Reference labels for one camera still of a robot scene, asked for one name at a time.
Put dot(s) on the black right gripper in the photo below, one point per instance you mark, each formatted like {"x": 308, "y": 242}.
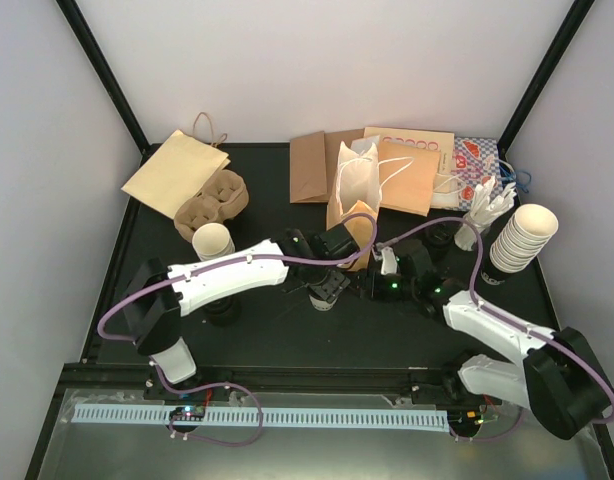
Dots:
{"x": 372, "y": 291}

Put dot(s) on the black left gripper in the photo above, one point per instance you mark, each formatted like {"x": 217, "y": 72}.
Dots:
{"x": 331, "y": 291}

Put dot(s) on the single white paper cup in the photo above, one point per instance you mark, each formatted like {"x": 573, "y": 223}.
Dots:
{"x": 322, "y": 305}

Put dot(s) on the orange paper bag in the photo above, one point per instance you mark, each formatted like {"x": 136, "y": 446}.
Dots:
{"x": 407, "y": 177}
{"x": 356, "y": 194}

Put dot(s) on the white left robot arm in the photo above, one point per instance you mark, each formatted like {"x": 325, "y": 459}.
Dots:
{"x": 159, "y": 296}

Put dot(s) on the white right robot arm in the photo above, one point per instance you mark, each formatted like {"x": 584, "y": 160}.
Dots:
{"x": 553, "y": 374}

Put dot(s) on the stack of black cup lids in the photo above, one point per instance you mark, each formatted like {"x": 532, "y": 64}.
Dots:
{"x": 438, "y": 240}

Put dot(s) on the brown kraft paper bag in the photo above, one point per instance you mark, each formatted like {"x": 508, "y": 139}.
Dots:
{"x": 313, "y": 164}

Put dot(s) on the stack of white paper cups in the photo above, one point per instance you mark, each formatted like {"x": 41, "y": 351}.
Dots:
{"x": 211, "y": 241}

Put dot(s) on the white paper bag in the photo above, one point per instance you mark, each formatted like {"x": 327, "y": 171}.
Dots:
{"x": 363, "y": 145}

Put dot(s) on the blue checkered paper bag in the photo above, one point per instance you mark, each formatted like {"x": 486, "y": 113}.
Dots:
{"x": 476, "y": 161}

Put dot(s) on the beige bag with red circles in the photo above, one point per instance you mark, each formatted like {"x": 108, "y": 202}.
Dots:
{"x": 422, "y": 139}

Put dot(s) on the stack of pulp cup carriers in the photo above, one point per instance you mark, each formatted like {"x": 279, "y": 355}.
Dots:
{"x": 222, "y": 198}

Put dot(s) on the light blue cable duct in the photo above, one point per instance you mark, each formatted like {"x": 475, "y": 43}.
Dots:
{"x": 415, "y": 420}

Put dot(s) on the tan paper bag with handles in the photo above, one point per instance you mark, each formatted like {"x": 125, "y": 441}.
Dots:
{"x": 179, "y": 168}

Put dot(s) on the black frame post right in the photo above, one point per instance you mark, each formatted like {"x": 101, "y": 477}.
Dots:
{"x": 565, "y": 34}

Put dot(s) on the black frame post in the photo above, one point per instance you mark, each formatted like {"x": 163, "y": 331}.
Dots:
{"x": 565, "y": 34}
{"x": 86, "y": 39}

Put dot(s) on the black frame post left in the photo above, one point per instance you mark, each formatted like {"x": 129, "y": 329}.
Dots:
{"x": 86, "y": 39}

